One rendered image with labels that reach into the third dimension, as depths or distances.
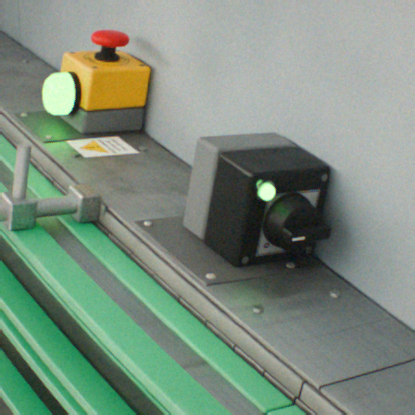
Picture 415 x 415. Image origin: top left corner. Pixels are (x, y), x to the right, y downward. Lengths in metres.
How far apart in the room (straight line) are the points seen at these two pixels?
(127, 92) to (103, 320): 0.35
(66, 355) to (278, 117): 0.27
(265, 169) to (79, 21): 0.47
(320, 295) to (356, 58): 0.19
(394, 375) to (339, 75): 0.26
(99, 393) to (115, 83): 0.36
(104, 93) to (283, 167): 0.28
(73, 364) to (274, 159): 0.23
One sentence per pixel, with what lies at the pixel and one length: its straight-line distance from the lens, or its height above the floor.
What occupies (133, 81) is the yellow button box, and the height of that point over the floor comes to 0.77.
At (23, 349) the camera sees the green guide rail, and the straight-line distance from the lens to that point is 0.92.
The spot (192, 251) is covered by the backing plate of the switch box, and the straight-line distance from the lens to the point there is 0.86.
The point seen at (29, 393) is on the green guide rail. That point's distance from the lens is 0.99.
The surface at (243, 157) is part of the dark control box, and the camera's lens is 0.85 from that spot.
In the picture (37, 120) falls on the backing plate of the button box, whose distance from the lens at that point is 1.10.
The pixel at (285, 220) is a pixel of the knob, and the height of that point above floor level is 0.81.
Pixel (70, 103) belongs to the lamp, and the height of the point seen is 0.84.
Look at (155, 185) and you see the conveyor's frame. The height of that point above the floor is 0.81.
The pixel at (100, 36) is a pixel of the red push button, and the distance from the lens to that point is 1.08.
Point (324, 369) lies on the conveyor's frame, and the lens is 0.74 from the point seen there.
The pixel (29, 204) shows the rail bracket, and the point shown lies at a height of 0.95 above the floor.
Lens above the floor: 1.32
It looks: 33 degrees down
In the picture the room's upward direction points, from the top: 96 degrees counter-clockwise
